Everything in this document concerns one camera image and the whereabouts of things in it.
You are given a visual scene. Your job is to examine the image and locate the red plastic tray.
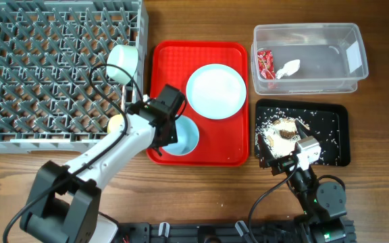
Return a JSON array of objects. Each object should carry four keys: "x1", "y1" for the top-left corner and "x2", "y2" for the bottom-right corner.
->
[{"x1": 147, "y1": 40, "x2": 249, "y2": 167}]

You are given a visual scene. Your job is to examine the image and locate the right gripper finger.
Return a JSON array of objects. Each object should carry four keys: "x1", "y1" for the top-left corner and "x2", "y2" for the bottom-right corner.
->
[
  {"x1": 294, "y1": 120, "x2": 311, "y2": 139},
  {"x1": 257, "y1": 134, "x2": 274, "y2": 165}
]

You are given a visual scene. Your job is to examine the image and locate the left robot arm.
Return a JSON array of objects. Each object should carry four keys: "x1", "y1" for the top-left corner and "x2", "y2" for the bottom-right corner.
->
[{"x1": 20, "y1": 85, "x2": 186, "y2": 242}]

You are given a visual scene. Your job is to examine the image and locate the light blue bowl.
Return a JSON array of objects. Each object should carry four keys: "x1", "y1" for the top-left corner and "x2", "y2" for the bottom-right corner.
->
[{"x1": 163, "y1": 115, "x2": 200, "y2": 156}]

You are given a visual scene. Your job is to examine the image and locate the food scraps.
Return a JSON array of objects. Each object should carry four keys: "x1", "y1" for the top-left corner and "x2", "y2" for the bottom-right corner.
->
[{"x1": 255, "y1": 107, "x2": 340, "y2": 166}]

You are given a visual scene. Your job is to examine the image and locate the grey dishwasher rack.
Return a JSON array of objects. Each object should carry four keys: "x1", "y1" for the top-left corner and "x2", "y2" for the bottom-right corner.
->
[{"x1": 0, "y1": 1, "x2": 149, "y2": 153}]

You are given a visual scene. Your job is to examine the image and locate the black waste tray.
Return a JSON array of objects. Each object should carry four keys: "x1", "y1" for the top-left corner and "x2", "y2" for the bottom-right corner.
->
[{"x1": 255, "y1": 99, "x2": 351, "y2": 167}]

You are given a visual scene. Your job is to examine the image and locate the yellow plastic cup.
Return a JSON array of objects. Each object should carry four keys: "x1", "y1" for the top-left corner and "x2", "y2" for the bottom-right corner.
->
[{"x1": 107, "y1": 114, "x2": 125, "y2": 134}]

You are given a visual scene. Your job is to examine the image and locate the clear plastic bin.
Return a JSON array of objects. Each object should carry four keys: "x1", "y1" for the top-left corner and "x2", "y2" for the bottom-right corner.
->
[{"x1": 251, "y1": 23, "x2": 369, "y2": 95}]

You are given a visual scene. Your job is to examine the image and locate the green bowl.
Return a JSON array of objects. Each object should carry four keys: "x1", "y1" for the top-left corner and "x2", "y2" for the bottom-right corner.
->
[{"x1": 106, "y1": 45, "x2": 138, "y2": 85}]

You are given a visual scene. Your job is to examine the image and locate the light blue plate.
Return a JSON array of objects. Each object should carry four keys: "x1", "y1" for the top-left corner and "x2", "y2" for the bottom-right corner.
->
[{"x1": 186, "y1": 63, "x2": 247, "y2": 119}]

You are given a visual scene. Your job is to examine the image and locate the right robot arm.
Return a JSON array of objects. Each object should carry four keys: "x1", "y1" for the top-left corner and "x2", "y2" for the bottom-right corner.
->
[{"x1": 248, "y1": 120, "x2": 349, "y2": 242}]

